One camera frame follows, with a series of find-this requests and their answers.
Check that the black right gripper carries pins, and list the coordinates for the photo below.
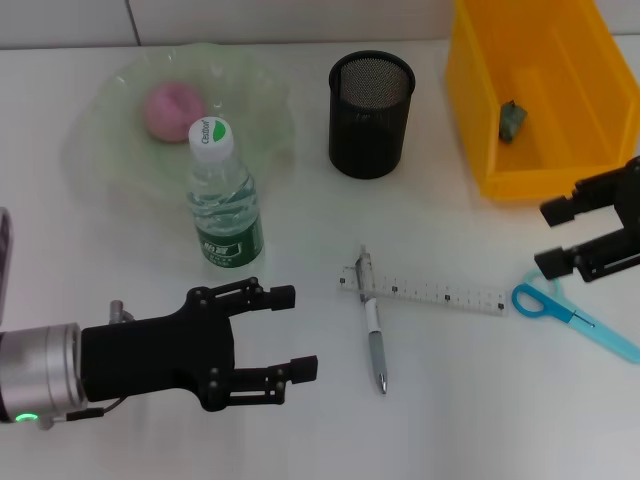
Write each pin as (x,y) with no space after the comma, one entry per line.
(632,215)

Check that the white grey ballpoint pen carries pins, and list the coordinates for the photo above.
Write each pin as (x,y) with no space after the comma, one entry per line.
(372,320)

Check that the clear plastic ruler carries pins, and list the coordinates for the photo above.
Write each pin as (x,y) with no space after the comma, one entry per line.
(425,292)

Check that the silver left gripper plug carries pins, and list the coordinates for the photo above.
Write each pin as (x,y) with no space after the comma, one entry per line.
(117,310)

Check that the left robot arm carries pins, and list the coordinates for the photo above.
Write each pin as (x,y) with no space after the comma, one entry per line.
(40,365)

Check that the pink peach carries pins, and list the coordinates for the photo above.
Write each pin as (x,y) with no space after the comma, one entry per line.
(170,112)

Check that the light blue scissors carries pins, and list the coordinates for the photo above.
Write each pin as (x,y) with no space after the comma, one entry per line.
(555,310)

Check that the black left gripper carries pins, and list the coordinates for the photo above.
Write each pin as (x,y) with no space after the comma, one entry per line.
(150,355)

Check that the teal plastic wrapper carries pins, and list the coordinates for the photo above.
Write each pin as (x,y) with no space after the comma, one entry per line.
(512,120)

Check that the yellow plastic bin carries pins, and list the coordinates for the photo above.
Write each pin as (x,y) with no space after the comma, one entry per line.
(550,160)

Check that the clear green-label water bottle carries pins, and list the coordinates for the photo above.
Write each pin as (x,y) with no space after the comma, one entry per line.
(225,210)

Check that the green glass fruit plate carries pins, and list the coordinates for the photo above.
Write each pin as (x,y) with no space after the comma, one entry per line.
(125,150)

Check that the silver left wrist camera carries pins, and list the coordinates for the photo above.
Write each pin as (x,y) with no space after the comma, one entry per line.
(4,260)

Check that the black mesh pen holder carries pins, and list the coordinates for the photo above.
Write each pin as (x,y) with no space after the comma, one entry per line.
(367,145)

